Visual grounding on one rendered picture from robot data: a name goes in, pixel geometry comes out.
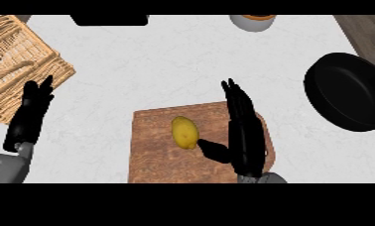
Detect yellow lemon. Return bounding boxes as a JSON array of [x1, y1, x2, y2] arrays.
[[169, 115, 200, 151]]

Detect brown wooden cutting board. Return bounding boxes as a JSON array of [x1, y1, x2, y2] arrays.
[[127, 100, 276, 184]]

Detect wicker basket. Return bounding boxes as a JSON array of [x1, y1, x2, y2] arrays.
[[0, 15, 78, 125]]

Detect grey-brown wooden panel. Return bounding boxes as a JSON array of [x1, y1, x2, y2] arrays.
[[332, 15, 375, 66]]

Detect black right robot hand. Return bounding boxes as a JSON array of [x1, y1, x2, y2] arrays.
[[196, 77, 268, 178]]

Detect grey cup with orange rim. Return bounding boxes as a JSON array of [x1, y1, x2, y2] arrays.
[[228, 15, 279, 33]]

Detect black pot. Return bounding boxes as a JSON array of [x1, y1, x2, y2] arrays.
[[302, 52, 375, 133]]

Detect black appliance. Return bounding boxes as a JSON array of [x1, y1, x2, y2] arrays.
[[69, 15, 149, 27]]

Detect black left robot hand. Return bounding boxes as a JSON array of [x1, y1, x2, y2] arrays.
[[1, 74, 56, 154]]

